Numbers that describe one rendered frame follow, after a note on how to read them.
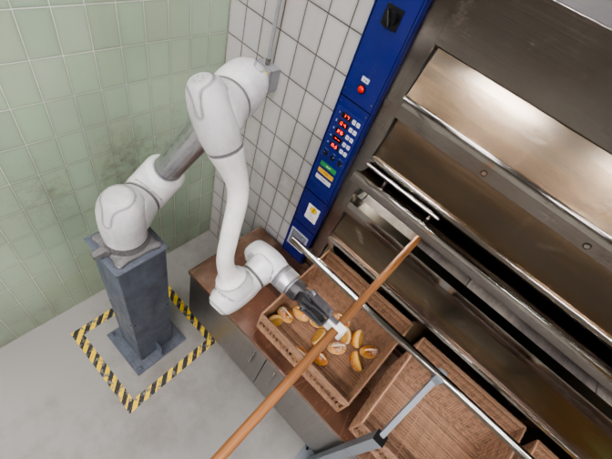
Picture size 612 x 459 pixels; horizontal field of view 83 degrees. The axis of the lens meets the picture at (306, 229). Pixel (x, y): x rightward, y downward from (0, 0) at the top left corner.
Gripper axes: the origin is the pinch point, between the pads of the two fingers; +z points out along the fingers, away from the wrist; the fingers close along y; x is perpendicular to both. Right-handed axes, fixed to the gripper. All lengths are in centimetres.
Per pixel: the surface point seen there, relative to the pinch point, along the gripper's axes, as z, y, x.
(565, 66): -1, -80, -53
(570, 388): 77, 2, -53
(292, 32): -87, -47, -54
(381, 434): 35.7, 23.9, 4.0
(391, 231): -10, 2, -56
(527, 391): 73, 18, -53
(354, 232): -24, 16, -55
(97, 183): -124, 31, 15
